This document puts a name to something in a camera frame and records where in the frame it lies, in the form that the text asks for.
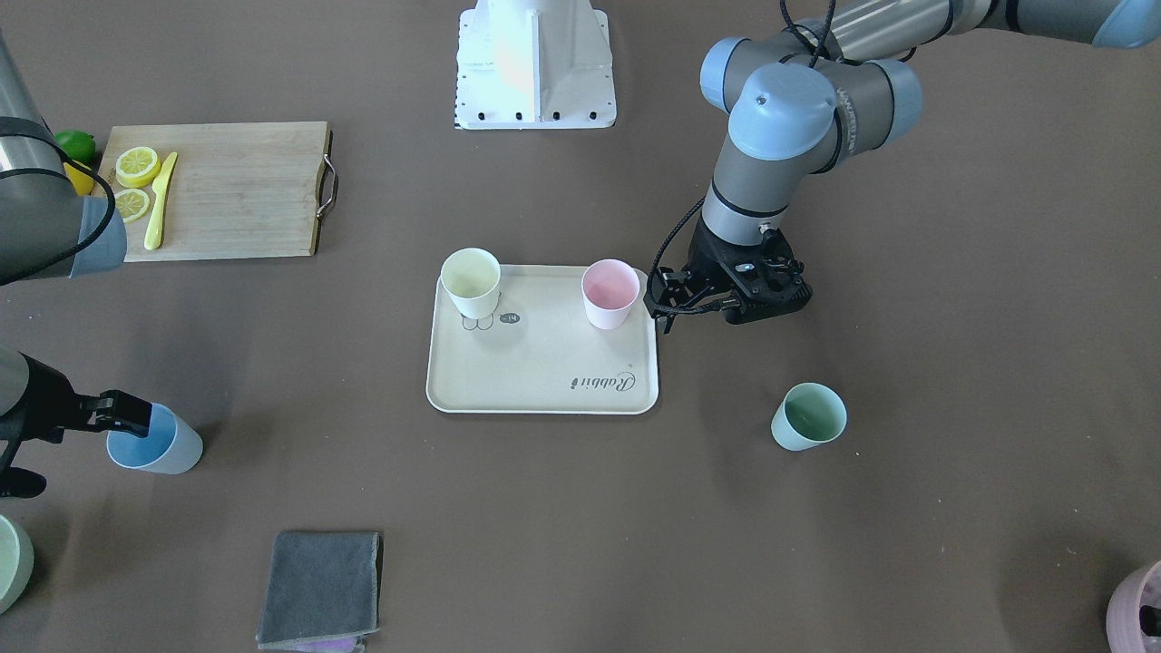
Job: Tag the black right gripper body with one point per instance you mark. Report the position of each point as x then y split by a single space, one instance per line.
47 402

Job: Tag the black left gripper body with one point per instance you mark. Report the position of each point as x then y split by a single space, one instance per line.
707 262

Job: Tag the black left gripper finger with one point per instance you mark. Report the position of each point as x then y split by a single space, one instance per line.
670 287
666 315

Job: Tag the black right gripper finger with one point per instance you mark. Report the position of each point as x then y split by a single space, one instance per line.
114 410

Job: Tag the pink plastic cup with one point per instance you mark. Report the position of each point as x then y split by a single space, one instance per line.
610 288

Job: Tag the light blue plastic cup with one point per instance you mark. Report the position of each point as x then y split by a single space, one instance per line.
170 447

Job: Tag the mint green plastic cup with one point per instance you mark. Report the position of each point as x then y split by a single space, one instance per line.
809 415

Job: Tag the cream yellow plastic cup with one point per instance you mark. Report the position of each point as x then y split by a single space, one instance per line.
471 278

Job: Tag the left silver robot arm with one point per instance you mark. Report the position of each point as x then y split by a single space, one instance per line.
812 97

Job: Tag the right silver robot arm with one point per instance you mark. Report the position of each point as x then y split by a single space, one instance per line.
50 232

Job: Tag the beige rabbit print tray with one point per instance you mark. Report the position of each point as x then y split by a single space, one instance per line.
539 354

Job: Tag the pale green bowl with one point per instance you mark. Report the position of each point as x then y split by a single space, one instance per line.
17 561

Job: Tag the lower lemon half slice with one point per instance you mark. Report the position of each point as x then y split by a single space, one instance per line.
132 204

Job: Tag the lemon half slice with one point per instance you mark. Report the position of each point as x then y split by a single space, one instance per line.
137 167
132 204

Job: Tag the upper whole yellow lemon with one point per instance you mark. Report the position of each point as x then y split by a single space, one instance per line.
80 177

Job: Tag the yellow plastic knife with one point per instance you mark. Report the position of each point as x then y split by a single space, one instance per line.
160 186

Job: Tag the upper lemon half slice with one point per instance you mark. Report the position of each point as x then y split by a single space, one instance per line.
137 167

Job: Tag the bamboo cutting board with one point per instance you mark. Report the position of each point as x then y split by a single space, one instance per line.
239 190

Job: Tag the green lime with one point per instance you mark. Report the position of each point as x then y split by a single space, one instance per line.
78 145

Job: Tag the grey folded cloth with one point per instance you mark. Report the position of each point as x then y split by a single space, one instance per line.
322 592

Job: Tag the pink mixing bowl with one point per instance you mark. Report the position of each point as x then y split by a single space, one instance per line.
1132 613

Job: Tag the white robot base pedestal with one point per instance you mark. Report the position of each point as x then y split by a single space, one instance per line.
534 65

